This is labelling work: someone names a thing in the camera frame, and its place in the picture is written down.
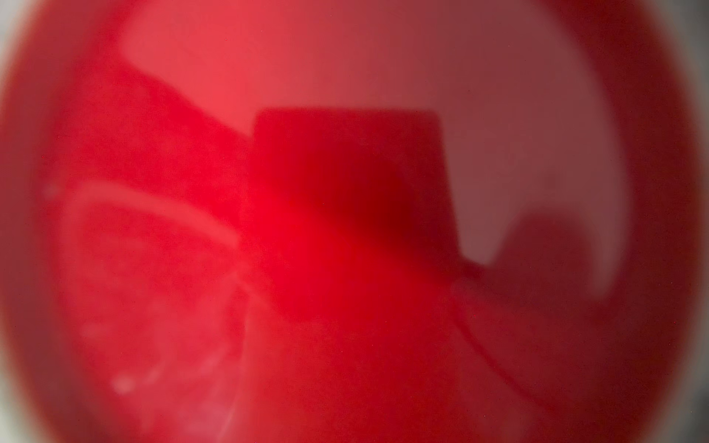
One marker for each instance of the red mug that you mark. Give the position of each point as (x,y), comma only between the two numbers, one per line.
(352,221)

